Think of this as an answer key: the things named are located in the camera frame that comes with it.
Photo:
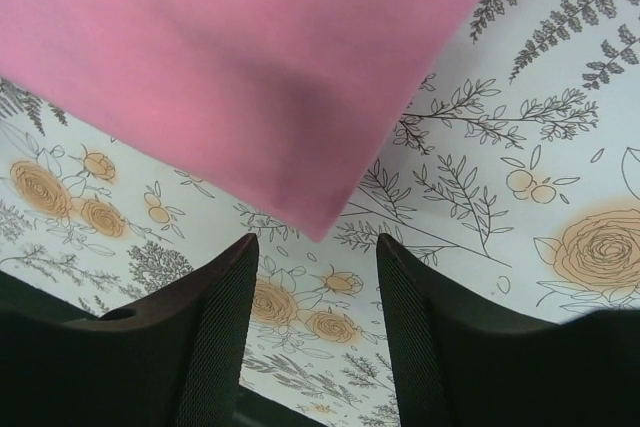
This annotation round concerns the floral table cloth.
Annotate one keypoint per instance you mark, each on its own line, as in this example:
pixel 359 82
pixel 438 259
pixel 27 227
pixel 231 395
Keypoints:
pixel 514 171

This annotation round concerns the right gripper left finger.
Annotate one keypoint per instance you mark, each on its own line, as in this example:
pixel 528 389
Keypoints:
pixel 172 358

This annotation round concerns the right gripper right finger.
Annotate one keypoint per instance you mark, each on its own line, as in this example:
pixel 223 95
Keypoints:
pixel 459 359

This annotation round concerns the pink t shirt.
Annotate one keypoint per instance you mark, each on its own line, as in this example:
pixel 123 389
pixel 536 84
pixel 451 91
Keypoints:
pixel 281 103

